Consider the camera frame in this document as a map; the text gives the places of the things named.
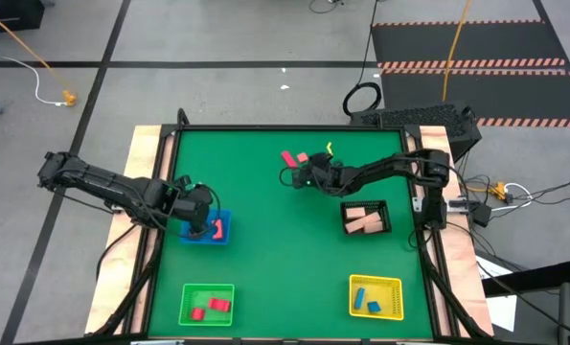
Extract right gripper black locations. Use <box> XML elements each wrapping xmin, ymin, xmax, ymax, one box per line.
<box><xmin>290</xmin><ymin>153</ymin><xmax>344</xmax><ymax>196</ymax></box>

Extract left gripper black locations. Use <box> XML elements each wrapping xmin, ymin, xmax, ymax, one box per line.
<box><xmin>171</xmin><ymin>173</ymin><xmax>217</xmax><ymax>240</ymax></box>

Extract blue plastic basket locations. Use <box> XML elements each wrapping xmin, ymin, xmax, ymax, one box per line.
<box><xmin>178</xmin><ymin>208</ymin><xmax>233</xmax><ymax>246</ymax></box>

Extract green plastic basket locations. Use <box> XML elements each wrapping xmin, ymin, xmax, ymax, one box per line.
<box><xmin>177</xmin><ymin>283</ymin><xmax>236</xmax><ymax>328</ymax></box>

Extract green table mat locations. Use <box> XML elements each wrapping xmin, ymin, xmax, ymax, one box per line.
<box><xmin>148</xmin><ymin>128</ymin><xmax>435</xmax><ymax>339</ymax></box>

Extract long peach block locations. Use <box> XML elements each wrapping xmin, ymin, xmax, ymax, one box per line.
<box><xmin>344</xmin><ymin>213</ymin><xmax>382</xmax><ymax>235</ymax></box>

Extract black plastic basket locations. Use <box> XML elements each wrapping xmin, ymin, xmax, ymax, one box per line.
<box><xmin>339</xmin><ymin>199</ymin><xmax>394</xmax><ymax>237</ymax></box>

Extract black perforated computer tower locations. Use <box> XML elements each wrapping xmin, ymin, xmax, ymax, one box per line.
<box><xmin>350</xmin><ymin>101</ymin><xmax>483</xmax><ymax>163</ymax></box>

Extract yellow plastic basket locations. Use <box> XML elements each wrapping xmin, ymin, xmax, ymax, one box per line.
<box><xmin>349</xmin><ymin>274</ymin><xmax>405</xmax><ymax>322</ymax></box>

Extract black power adapter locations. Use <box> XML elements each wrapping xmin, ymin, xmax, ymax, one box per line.
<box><xmin>469</xmin><ymin>202</ymin><xmax>493</xmax><ymax>228</ymax></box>

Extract yellow and white plugs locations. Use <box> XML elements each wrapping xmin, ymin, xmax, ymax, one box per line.
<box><xmin>487</xmin><ymin>180</ymin><xmax>531</xmax><ymax>206</ymax></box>

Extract black mat with striped edge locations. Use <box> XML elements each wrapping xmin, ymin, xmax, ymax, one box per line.
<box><xmin>370</xmin><ymin>19</ymin><xmax>570</xmax><ymax>72</ymax></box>
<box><xmin>378</xmin><ymin>69</ymin><xmax>570</xmax><ymax>128</ymax></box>

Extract white paper sheet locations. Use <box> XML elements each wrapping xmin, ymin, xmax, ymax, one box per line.
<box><xmin>475</xmin><ymin>255</ymin><xmax>518</xmax><ymax>333</ymax></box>

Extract black metal beam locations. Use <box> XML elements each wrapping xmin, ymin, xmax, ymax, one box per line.
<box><xmin>480</xmin><ymin>258</ymin><xmax>570</xmax><ymax>298</ymax></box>

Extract black box on floor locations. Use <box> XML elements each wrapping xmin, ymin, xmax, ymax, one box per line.
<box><xmin>0</xmin><ymin>0</ymin><xmax>46</xmax><ymax>35</ymax></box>

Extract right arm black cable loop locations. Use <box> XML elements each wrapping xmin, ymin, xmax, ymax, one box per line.
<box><xmin>278</xmin><ymin>166</ymin><xmax>298</xmax><ymax>189</ymax></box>

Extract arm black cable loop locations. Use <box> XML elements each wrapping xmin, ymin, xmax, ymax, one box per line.
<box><xmin>278</xmin><ymin>166</ymin><xmax>298</xmax><ymax>189</ymax></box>
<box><xmin>201</xmin><ymin>184</ymin><xmax>222</xmax><ymax>240</ymax></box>

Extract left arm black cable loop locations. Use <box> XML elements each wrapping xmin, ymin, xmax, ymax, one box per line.
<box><xmin>201</xmin><ymin>184</ymin><xmax>222</xmax><ymax>240</ymax></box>

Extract coiled black cable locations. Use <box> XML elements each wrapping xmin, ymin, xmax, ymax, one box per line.
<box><xmin>342</xmin><ymin>0</ymin><xmax>383</xmax><ymax>117</ymax></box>

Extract thin black cable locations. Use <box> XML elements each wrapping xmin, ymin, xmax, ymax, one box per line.
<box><xmin>308</xmin><ymin>0</ymin><xmax>345</xmax><ymax>15</ymax></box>

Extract yellow extension cable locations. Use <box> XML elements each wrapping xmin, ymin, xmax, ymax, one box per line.
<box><xmin>0</xmin><ymin>3</ymin><xmax>79</xmax><ymax>108</ymax></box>
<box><xmin>441</xmin><ymin>0</ymin><xmax>473</xmax><ymax>104</ymax></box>

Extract white cable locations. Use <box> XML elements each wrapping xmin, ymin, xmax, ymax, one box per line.
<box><xmin>0</xmin><ymin>0</ymin><xmax>68</xmax><ymax>107</ymax></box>

